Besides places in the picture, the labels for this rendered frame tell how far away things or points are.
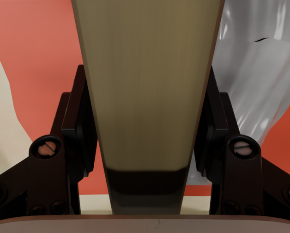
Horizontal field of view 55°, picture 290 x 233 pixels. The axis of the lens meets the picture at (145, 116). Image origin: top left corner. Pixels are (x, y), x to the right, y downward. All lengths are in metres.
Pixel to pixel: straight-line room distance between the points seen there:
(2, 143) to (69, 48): 0.12
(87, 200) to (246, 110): 0.21
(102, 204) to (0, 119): 0.16
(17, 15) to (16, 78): 0.05
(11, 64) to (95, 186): 0.16
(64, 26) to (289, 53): 0.14
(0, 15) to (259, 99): 0.17
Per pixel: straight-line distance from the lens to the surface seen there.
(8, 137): 0.27
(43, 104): 0.23
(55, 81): 0.21
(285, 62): 0.20
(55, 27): 0.18
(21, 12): 0.18
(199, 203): 0.35
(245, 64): 0.19
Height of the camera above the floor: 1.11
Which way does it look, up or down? 43 degrees down
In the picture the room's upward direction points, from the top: 180 degrees counter-clockwise
